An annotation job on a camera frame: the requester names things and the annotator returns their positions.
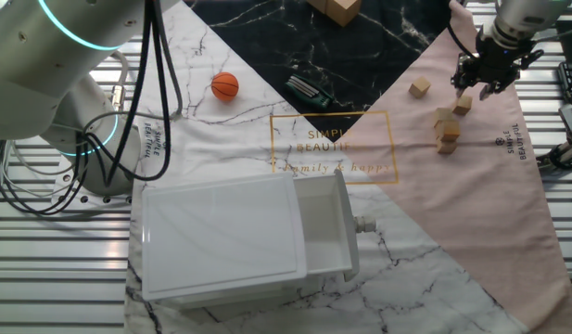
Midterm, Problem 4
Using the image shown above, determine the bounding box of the silver ribbed depth camera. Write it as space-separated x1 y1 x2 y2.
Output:
558 104 572 146

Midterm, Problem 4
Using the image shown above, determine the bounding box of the black flat panel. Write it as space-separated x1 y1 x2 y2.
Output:
554 20 572 65

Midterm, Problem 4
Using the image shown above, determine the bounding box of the white thin cable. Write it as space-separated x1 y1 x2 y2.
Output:
0 141 55 205

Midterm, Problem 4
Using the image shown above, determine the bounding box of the orange mini basketball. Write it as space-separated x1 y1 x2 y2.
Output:
210 71 240 104

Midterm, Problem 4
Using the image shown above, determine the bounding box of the grey robot power cable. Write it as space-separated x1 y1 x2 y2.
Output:
109 50 130 115

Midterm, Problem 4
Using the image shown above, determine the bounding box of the white drawer cabinet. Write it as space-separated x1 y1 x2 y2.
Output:
140 172 310 310

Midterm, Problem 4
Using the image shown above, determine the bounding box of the marble and pink tablecloth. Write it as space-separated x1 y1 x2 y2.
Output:
124 0 572 334

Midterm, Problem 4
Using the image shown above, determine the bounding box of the black cable bundle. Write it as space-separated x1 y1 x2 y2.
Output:
0 0 184 217

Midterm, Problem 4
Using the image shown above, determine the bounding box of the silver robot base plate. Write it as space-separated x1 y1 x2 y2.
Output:
51 172 133 209

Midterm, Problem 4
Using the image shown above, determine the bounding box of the black camera cable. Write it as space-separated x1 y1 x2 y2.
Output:
446 0 545 71

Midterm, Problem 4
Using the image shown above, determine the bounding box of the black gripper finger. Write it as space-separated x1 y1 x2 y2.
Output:
451 64 470 99
478 81 498 101

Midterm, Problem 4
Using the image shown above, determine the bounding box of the white drawer with knob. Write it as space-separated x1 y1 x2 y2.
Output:
292 167 377 283

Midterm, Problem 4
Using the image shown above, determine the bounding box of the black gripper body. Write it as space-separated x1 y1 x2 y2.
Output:
457 35 533 88

